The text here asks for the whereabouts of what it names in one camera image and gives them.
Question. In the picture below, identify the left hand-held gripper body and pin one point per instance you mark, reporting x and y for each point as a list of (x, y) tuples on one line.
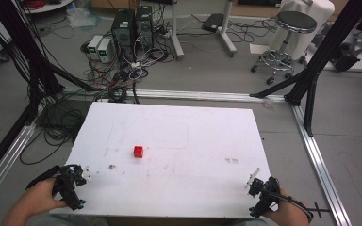
[(67, 188)]

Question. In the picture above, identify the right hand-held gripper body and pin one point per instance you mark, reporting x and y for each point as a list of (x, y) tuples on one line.
[(265, 197)]

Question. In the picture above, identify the red cube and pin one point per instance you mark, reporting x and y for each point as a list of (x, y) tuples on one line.
[(138, 152)]

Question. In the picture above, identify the person's right hand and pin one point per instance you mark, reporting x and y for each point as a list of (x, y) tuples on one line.
[(283, 205)]

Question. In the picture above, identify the person's left hand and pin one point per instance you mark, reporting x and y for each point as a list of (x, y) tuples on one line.
[(41, 197)]

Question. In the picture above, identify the clear plastic piece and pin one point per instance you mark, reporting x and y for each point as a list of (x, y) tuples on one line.
[(270, 104)]

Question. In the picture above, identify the computer towers on floor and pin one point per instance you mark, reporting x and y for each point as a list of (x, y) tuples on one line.
[(132, 72)]

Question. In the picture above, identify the white power supply unit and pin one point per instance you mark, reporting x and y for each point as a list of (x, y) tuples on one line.
[(94, 45), (104, 50)]

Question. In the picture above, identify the large black computer tower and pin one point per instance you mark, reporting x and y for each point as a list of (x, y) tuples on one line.
[(124, 34)]

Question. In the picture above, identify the white table leg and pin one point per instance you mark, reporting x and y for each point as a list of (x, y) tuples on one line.
[(176, 37), (227, 34)]

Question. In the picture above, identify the clear plastic bag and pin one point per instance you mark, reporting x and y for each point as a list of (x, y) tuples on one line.
[(83, 17)]

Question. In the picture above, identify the black device on platform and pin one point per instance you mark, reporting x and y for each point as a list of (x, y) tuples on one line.
[(345, 56)]

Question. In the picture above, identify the slim black computer tower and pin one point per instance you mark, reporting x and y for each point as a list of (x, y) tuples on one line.
[(144, 26)]

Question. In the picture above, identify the flat black box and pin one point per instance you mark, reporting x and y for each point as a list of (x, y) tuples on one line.
[(213, 22)]

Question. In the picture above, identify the black round stool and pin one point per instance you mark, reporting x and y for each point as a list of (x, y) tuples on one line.
[(296, 21)]

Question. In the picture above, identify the round white table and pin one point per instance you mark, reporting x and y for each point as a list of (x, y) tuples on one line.
[(50, 5)]

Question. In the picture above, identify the aluminium frame rail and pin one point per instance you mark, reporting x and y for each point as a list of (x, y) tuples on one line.
[(201, 94), (6, 160), (320, 163)]

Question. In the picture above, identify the black frame post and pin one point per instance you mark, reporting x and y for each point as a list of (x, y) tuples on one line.
[(28, 47), (326, 47)]

